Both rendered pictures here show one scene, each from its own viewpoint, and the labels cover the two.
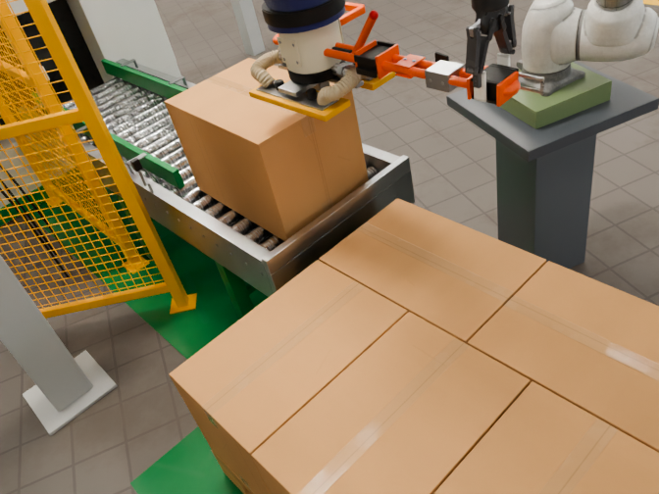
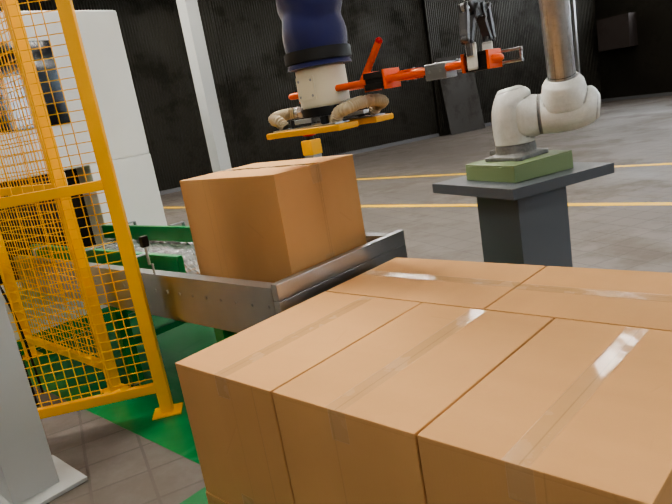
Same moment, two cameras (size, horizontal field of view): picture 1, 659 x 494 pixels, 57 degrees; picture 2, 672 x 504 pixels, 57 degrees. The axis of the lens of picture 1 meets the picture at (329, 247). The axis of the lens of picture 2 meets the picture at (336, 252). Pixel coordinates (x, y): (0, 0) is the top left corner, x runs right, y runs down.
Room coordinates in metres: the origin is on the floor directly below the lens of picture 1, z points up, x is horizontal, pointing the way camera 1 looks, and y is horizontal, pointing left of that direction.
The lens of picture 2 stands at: (-0.41, 0.36, 1.14)
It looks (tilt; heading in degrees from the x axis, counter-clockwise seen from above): 13 degrees down; 349
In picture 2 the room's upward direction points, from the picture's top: 10 degrees counter-clockwise
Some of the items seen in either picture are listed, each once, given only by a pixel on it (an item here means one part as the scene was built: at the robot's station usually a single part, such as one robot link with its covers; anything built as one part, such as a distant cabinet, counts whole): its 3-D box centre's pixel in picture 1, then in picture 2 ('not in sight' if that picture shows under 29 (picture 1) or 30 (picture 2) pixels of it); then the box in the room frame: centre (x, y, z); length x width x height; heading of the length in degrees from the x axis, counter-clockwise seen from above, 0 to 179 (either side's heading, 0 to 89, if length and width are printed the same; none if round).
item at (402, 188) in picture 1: (347, 233); (349, 289); (1.73, -0.07, 0.47); 0.70 x 0.03 x 0.15; 124
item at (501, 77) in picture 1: (492, 85); (481, 60); (1.21, -0.44, 1.19); 0.08 x 0.07 x 0.05; 35
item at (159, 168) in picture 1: (88, 135); (87, 258); (2.84, 1.01, 0.60); 1.60 x 0.11 x 0.09; 34
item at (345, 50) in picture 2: (304, 3); (318, 55); (1.70, -0.10, 1.31); 0.23 x 0.23 x 0.04
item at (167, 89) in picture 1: (177, 88); (177, 231); (3.14, 0.57, 0.60); 1.60 x 0.11 x 0.09; 34
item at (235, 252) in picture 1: (119, 178); (115, 286); (2.51, 0.86, 0.50); 2.31 x 0.05 x 0.19; 34
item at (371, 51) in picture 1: (377, 59); (381, 79); (1.50, -0.24, 1.19); 0.10 x 0.08 x 0.06; 125
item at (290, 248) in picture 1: (341, 211); (344, 261); (1.73, -0.07, 0.58); 0.70 x 0.03 x 0.06; 124
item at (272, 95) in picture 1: (296, 93); (309, 125); (1.65, -0.02, 1.09); 0.34 x 0.10 x 0.05; 35
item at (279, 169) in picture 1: (267, 144); (272, 217); (2.02, 0.13, 0.75); 0.60 x 0.40 x 0.40; 33
